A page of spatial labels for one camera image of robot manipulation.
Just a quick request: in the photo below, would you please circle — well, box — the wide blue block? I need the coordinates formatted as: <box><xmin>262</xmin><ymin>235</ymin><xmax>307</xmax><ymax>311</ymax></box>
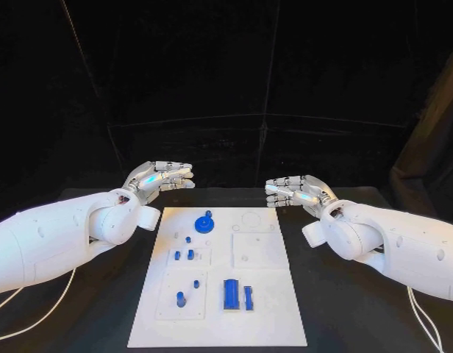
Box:
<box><xmin>222</xmin><ymin>279</ymin><xmax>241</xmax><ymax>310</ymax></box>

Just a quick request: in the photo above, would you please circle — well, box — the blue gear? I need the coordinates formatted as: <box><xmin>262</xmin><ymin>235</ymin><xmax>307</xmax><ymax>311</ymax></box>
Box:
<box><xmin>195</xmin><ymin>210</ymin><xmax>216</xmax><ymax>234</ymax></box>

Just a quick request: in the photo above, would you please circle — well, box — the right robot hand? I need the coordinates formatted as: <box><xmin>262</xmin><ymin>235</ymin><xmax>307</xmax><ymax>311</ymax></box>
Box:
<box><xmin>264</xmin><ymin>174</ymin><xmax>339</xmax><ymax>218</ymax></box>

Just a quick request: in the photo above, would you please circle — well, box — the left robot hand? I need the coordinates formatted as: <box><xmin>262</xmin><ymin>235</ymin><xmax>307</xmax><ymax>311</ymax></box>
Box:
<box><xmin>122</xmin><ymin>160</ymin><xmax>196</xmax><ymax>207</ymax></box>

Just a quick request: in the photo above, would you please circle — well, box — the white task board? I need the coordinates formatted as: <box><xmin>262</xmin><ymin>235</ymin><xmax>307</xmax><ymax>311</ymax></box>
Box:
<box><xmin>127</xmin><ymin>206</ymin><xmax>308</xmax><ymax>349</ymax></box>

